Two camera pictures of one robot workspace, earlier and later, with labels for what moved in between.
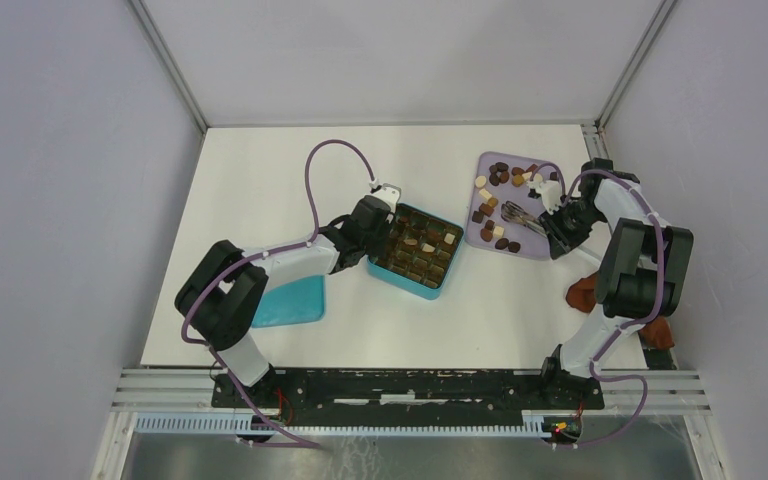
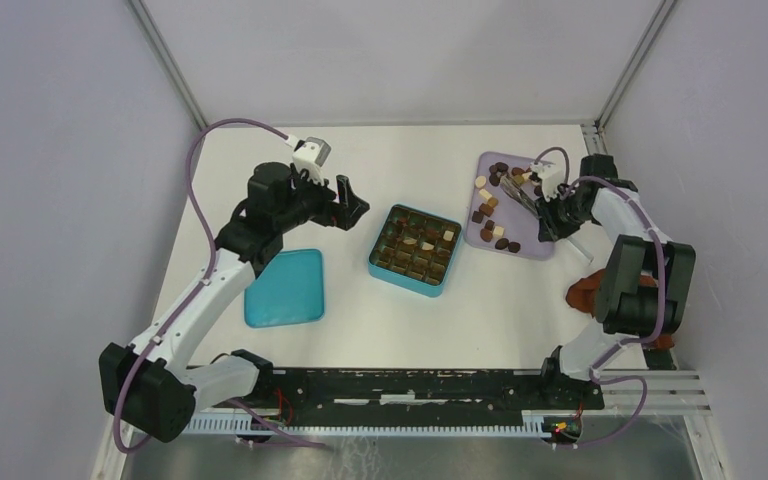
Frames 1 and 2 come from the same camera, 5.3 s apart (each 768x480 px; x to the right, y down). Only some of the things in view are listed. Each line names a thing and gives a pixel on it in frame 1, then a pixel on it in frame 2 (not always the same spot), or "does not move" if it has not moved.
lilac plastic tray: x=502 y=218 does not move
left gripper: x=385 y=230 to x=345 y=213
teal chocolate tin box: x=419 y=250 does not move
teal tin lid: x=301 y=301 does not move
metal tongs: x=514 y=213 to x=521 y=197
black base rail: x=562 y=399 does not move
